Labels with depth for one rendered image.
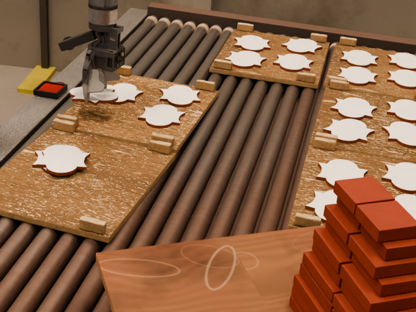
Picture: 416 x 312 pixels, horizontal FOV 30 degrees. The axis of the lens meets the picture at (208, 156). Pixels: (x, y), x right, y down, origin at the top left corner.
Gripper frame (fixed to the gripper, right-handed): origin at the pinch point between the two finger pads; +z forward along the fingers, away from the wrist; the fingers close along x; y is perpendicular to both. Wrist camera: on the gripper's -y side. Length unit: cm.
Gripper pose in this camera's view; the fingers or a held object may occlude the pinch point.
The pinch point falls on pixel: (93, 94)
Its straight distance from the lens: 212.0
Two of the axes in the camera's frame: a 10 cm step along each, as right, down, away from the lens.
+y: 9.4, 2.1, -2.7
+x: 3.3, -3.8, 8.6
